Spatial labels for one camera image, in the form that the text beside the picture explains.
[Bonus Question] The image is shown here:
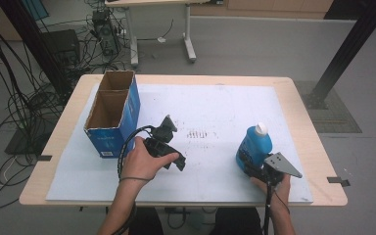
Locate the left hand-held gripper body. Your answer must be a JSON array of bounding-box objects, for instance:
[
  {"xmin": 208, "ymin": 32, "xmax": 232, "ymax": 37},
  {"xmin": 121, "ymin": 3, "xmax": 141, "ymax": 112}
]
[{"xmin": 143, "ymin": 115, "xmax": 187, "ymax": 161}]

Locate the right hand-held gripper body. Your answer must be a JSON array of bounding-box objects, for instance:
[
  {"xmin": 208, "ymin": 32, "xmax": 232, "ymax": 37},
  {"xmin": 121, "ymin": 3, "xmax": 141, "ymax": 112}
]
[{"xmin": 248, "ymin": 151, "xmax": 304, "ymax": 187}]

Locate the blue bottle with white cap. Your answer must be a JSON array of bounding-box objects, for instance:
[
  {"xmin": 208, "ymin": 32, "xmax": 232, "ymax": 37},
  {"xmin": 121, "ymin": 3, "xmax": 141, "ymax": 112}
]
[{"xmin": 235, "ymin": 121, "xmax": 274, "ymax": 174}]

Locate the blue cardboard box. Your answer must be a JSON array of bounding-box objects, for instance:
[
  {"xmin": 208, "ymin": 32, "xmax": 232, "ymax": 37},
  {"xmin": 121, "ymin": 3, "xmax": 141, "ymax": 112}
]
[{"xmin": 83, "ymin": 70, "xmax": 142, "ymax": 160}]

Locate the person's left hand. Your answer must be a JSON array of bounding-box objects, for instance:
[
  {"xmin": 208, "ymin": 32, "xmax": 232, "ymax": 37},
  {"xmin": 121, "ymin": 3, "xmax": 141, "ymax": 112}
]
[{"xmin": 120, "ymin": 136, "xmax": 181, "ymax": 181}]

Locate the person's right hand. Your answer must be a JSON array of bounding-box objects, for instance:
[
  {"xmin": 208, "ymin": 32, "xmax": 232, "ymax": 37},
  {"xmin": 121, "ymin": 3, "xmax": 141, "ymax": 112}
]
[{"xmin": 250, "ymin": 173, "xmax": 292, "ymax": 211}]

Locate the white board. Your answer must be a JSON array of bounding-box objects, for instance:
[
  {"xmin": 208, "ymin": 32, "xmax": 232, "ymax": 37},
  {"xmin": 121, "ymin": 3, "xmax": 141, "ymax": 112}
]
[{"xmin": 45, "ymin": 83, "xmax": 314, "ymax": 204}]

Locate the light wooden table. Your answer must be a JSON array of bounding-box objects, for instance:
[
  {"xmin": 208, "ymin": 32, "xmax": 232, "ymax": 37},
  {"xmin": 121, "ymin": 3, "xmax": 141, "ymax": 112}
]
[{"xmin": 19, "ymin": 73, "xmax": 349, "ymax": 208}]

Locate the person's left leg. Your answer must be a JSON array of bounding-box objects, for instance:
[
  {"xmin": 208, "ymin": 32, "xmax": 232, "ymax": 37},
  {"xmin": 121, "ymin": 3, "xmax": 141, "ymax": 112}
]
[{"xmin": 133, "ymin": 207, "xmax": 165, "ymax": 235}]

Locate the person's leg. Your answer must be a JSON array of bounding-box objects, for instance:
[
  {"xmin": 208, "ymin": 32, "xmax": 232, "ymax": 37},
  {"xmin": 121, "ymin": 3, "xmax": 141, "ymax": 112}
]
[
  {"xmin": 133, "ymin": 207, "xmax": 165, "ymax": 235},
  {"xmin": 210, "ymin": 207, "xmax": 268, "ymax": 235}
]

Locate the person's right leg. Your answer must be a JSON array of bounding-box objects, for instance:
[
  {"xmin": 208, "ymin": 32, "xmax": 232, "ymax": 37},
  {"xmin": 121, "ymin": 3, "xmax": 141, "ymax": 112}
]
[{"xmin": 210, "ymin": 207, "xmax": 268, "ymax": 235}]

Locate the grey floor mat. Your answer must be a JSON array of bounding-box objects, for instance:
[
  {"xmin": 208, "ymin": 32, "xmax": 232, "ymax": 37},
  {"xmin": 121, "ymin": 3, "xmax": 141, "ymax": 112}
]
[{"xmin": 293, "ymin": 79, "xmax": 363, "ymax": 134}]

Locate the white desk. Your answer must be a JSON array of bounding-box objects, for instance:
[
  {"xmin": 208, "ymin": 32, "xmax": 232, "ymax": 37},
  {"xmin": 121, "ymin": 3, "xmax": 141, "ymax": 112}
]
[{"xmin": 104, "ymin": 0, "xmax": 224, "ymax": 68}]

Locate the dark floor plate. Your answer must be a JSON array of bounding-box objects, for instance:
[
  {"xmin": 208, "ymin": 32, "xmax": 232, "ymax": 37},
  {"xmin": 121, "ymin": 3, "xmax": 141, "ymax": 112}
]
[{"xmin": 4, "ymin": 117, "xmax": 58, "ymax": 156}]

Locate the black box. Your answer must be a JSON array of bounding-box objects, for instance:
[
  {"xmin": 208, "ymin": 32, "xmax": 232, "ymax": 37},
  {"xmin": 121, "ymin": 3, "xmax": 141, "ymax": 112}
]
[{"xmin": 42, "ymin": 28, "xmax": 81, "ymax": 68}]

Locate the left hand-held gripper cable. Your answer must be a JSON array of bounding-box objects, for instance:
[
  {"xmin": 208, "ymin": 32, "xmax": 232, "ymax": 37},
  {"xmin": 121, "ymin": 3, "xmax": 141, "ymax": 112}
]
[{"xmin": 111, "ymin": 125, "xmax": 156, "ymax": 235}]

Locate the hand-held gripper cable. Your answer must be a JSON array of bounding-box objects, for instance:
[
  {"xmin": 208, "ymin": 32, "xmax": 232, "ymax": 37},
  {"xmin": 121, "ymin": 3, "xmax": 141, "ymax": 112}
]
[
  {"xmin": 111, "ymin": 125, "xmax": 156, "ymax": 235},
  {"xmin": 262, "ymin": 182, "xmax": 292, "ymax": 235}
]

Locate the right hand-held gripper cable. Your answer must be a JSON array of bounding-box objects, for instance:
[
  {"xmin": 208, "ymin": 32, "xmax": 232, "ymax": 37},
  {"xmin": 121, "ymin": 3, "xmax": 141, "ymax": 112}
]
[{"xmin": 262, "ymin": 182, "xmax": 292, "ymax": 235}]

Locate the black metal post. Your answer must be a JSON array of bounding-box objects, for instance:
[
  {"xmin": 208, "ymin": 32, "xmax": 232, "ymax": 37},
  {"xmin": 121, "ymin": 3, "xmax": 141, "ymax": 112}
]
[
  {"xmin": 302, "ymin": 0, "xmax": 376, "ymax": 111},
  {"xmin": 0, "ymin": 0, "xmax": 72, "ymax": 96}
]

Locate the tangle of black floor cables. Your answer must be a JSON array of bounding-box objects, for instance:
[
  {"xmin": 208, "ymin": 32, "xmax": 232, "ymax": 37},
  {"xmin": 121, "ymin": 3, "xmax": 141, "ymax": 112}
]
[{"xmin": 0, "ymin": 0, "xmax": 131, "ymax": 212}]

